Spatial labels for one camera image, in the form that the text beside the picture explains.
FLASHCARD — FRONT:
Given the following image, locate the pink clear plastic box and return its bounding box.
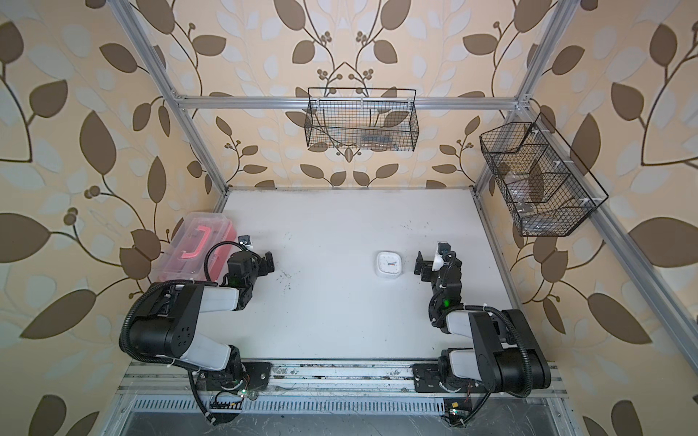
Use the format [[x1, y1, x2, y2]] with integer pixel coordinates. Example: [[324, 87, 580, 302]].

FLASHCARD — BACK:
[[151, 213, 237, 282]]

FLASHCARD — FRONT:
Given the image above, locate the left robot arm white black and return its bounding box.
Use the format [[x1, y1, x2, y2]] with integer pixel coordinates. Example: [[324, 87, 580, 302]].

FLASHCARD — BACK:
[[119, 241, 276, 395]]

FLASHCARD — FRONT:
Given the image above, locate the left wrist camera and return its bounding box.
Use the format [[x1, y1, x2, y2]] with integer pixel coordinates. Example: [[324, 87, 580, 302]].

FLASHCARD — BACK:
[[238, 235, 252, 249]]

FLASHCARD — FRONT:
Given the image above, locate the black wire basket wall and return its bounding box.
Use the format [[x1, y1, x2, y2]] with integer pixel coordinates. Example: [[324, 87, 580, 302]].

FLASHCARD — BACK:
[[479, 114, 609, 237], [304, 86, 420, 152]]

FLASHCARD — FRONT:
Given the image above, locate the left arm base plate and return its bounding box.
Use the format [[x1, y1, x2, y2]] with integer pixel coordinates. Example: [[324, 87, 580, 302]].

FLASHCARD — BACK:
[[197, 361, 273, 392]]

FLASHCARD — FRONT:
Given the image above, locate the aluminium mounting rail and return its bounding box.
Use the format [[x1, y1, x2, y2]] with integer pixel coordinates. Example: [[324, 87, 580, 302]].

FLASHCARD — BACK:
[[116, 358, 568, 399]]

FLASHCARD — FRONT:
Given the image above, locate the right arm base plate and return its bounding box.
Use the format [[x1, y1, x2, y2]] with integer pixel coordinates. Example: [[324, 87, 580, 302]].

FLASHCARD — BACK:
[[412, 363, 485, 395]]

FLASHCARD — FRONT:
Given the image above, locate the black wire basket back wall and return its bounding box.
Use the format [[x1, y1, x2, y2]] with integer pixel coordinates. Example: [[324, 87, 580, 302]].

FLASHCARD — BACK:
[[304, 86, 420, 152]]

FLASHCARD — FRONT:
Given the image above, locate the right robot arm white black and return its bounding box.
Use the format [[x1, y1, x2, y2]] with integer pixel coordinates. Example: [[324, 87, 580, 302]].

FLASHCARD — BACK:
[[414, 243, 552, 398]]

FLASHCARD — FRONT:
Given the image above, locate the black wire basket right wall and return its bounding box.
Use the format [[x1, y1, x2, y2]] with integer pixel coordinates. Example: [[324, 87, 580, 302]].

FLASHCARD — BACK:
[[479, 114, 609, 237]]

